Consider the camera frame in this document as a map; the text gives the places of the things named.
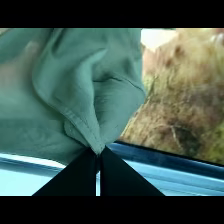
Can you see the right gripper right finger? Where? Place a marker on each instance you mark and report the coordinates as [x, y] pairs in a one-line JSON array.
[[121, 178]]

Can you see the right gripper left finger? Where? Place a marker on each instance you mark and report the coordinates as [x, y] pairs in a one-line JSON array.
[[78, 178]]

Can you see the green garment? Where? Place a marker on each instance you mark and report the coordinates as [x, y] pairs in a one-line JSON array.
[[76, 96]]

